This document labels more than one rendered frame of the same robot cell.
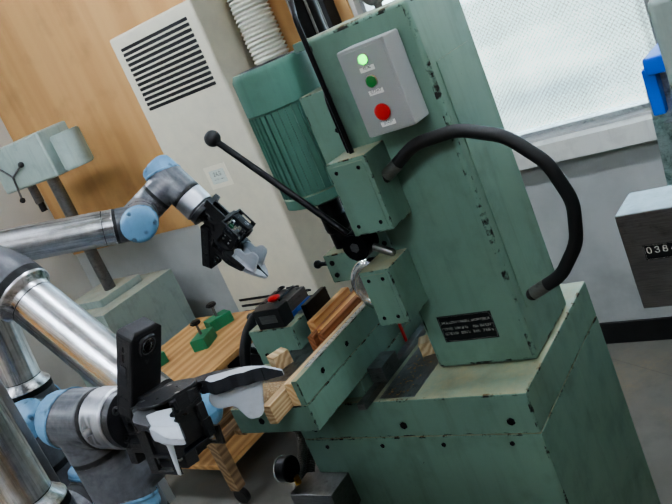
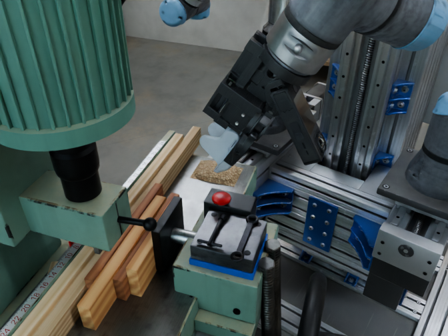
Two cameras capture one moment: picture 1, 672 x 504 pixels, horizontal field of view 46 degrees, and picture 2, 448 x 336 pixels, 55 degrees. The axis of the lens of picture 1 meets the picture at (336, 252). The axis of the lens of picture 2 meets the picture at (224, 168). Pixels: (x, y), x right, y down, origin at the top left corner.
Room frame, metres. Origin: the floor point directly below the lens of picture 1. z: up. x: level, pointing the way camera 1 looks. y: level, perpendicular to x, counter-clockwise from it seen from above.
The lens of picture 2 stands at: (2.23, 0.00, 1.46)
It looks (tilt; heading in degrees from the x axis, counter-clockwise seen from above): 36 degrees down; 160
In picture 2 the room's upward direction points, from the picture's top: straight up
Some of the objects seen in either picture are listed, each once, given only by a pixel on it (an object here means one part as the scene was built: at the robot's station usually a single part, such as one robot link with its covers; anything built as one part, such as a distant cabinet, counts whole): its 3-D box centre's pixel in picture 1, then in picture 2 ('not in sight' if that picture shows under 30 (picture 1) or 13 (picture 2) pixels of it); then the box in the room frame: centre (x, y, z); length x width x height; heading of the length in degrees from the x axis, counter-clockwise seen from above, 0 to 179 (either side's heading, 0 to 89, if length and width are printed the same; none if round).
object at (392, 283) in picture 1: (393, 287); not in sight; (1.48, -0.08, 1.02); 0.09 x 0.07 x 0.12; 142
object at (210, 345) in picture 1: (213, 393); not in sight; (3.12, 0.71, 0.32); 0.66 x 0.57 x 0.64; 140
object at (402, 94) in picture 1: (383, 84); not in sight; (1.41, -0.19, 1.40); 0.10 x 0.06 x 0.16; 52
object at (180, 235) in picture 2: (310, 314); (185, 237); (1.73, 0.11, 0.95); 0.09 x 0.07 x 0.09; 142
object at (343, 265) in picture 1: (360, 261); (79, 212); (1.70, -0.04, 1.03); 0.14 x 0.07 x 0.09; 52
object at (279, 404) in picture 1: (349, 328); (133, 220); (1.63, 0.04, 0.92); 0.64 x 0.02 x 0.04; 142
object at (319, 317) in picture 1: (333, 315); (157, 245); (1.72, 0.06, 0.93); 0.16 x 0.02 x 0.06; 142
